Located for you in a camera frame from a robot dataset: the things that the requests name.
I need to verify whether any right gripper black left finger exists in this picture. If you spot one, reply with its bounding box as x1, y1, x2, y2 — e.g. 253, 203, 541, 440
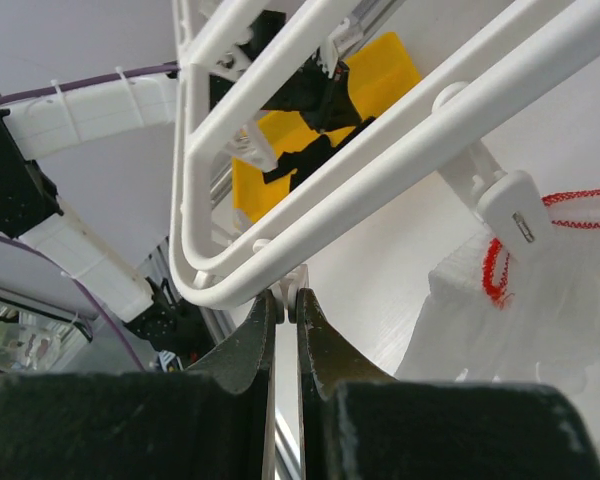
0, 288, 277, 480

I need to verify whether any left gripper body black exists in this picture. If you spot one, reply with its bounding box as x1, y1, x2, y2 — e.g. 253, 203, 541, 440
261, 55, 366, 133

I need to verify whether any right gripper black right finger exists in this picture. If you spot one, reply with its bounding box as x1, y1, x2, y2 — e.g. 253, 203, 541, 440
294, 288, 600, 479

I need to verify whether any white plastic clip hanger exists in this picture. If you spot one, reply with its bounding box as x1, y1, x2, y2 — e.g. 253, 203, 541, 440
169, 1, 600, 309

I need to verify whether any white hanger clip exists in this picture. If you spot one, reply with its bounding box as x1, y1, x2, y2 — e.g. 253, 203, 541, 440
269, 264, 309, 324

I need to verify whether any black sock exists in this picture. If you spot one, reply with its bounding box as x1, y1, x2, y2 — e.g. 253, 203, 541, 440
262, 116, 376, 191

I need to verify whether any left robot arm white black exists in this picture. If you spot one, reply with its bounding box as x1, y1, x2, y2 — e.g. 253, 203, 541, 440
0, 1, 361, 338

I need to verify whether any yellow plastic tray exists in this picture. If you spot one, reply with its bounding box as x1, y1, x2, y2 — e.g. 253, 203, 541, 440
232, 32, 421, 223

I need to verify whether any white sock red trim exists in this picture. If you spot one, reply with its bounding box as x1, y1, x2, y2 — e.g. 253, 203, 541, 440
396, 189, 600, 455

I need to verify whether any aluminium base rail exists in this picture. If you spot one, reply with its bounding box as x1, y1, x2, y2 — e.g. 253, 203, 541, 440
150, 240, 301, 479

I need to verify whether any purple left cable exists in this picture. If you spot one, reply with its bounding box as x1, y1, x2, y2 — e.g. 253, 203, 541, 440
0, 62, 181, 371

